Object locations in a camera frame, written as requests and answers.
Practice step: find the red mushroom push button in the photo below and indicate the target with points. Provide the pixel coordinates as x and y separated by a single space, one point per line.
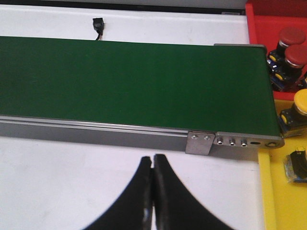
287 40
286 67

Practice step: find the yellow mushroom push button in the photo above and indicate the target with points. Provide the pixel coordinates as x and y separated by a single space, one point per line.
293 120
295 166

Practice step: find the aluminium conveyor frame rail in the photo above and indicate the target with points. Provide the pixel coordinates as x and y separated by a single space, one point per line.
197 142

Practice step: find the small black sensor connector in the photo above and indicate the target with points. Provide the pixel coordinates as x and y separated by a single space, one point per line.
98 25

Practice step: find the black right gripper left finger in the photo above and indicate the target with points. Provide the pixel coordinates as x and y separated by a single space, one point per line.
133 209

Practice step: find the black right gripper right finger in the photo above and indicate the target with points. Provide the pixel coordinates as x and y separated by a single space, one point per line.
175 207

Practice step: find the yellow plastic tray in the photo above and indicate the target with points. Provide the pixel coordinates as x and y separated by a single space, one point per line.
284 203

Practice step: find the red plastic tray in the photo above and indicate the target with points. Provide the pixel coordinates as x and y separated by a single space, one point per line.
266 18

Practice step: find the green conveyor belt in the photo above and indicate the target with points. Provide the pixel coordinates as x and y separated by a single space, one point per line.
214 88

